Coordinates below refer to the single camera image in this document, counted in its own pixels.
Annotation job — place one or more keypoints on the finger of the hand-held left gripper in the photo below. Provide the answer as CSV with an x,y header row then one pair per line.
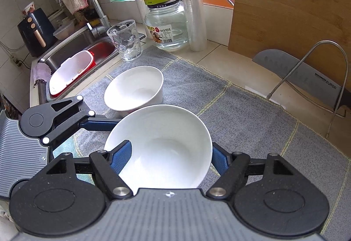
x,y
93,123

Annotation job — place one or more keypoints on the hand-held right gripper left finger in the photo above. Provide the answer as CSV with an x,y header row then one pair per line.
x,y
120,157

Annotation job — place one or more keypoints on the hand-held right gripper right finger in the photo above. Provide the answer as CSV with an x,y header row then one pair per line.
x,y
219,158

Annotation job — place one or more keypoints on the white pink flower bowl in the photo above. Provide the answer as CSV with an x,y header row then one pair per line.
x,y
170,147

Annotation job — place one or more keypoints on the plain white bowl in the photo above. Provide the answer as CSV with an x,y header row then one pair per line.
x,y
131,90

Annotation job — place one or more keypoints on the grey checked mat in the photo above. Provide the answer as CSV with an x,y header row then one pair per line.
x,y
246,120

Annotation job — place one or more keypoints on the white red rectangular basin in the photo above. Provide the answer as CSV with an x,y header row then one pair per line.
x,y
68,73

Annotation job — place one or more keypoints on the purple cloth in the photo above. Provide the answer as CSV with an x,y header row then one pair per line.
x,y
41,73

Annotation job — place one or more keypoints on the steel sink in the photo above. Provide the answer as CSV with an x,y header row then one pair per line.
x,y
71,46

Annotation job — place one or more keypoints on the clear dimpled glass cup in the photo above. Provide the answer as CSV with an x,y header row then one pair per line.
x,y
124,43

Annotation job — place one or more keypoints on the clear plastic food container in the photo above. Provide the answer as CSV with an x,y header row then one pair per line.
x,y
64,31

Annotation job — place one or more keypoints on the dark air fryer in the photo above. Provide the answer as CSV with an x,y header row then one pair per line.
x,y
33,32

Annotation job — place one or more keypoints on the grey kitchen knife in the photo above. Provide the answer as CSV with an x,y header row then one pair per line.
x,y
288,65

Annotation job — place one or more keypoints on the metal faucet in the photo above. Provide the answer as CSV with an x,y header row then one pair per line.
x,y
94,2

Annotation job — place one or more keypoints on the glass jar with green lid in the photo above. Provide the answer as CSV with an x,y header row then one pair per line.
x,y
167,24

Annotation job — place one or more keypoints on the clear disposable cup stack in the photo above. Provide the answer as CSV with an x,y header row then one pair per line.
x,y
192,5

